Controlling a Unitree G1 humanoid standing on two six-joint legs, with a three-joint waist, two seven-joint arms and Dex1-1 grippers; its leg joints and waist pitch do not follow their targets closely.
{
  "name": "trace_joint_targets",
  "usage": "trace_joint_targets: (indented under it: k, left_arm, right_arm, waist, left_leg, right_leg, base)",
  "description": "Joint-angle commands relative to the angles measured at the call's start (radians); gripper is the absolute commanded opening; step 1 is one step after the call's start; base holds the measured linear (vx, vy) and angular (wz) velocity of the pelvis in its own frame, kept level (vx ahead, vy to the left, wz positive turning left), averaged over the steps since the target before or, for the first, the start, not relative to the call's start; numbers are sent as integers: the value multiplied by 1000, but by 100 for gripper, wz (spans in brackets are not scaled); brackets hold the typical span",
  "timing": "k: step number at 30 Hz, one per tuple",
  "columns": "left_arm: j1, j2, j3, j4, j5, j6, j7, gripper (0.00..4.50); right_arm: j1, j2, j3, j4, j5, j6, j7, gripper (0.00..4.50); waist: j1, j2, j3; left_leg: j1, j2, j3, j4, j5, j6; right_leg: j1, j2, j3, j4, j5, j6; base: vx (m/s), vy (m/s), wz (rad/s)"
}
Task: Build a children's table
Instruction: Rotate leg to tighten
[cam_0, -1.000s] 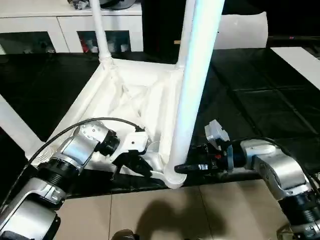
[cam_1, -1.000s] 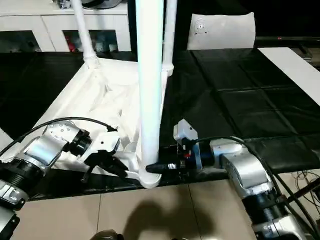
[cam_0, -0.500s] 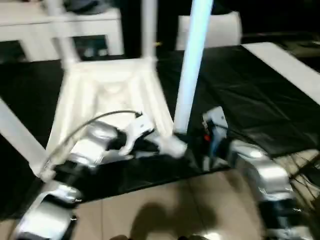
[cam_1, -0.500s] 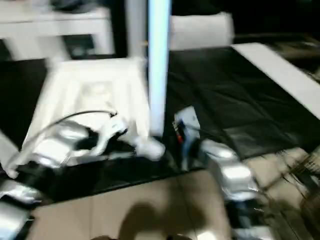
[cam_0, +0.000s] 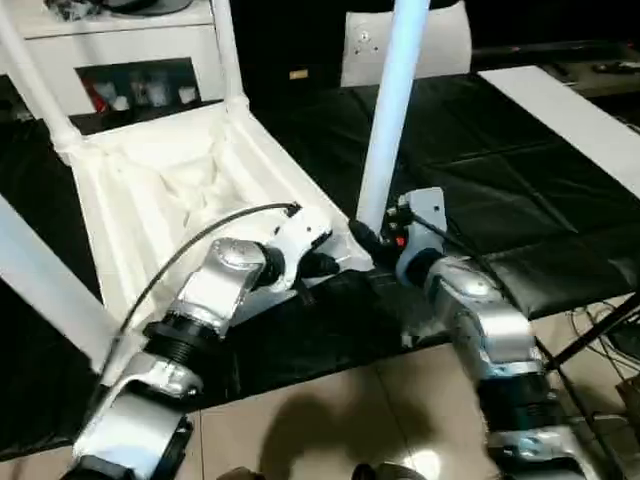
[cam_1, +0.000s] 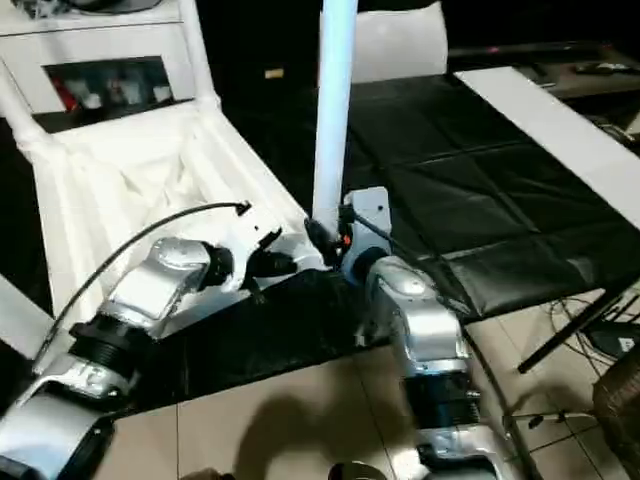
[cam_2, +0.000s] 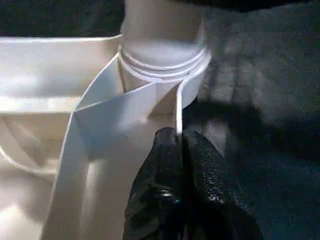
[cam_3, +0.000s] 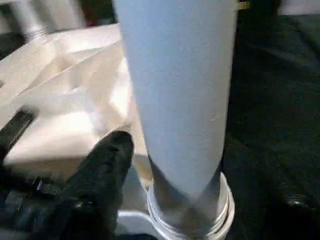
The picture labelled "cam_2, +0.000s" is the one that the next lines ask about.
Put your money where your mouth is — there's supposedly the white plastic table leg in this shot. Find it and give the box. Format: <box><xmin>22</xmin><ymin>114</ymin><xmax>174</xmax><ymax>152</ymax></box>
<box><xmin>119</xmin><ymin>0</ymin><xmax>210</xmax><ymax>85</ymax></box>

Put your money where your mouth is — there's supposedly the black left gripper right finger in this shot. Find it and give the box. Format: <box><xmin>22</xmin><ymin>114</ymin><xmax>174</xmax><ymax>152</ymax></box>
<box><xmin>182</xmin><ymin>129</ymin><xmax>264</xmax><ymax>240</ymax></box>

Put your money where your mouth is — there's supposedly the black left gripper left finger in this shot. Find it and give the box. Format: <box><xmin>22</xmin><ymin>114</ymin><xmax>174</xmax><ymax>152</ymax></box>
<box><xmin>123</xmin><ymin>126</ymin><xmax>185</xmax><ymax>240</ymax></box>

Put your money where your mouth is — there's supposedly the white plastic table top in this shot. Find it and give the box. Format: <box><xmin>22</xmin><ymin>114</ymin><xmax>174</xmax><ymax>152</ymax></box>
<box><xmin>0</xmin><ymin>34</ymin><xmax>212</xmax><ymax>240</ymax></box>

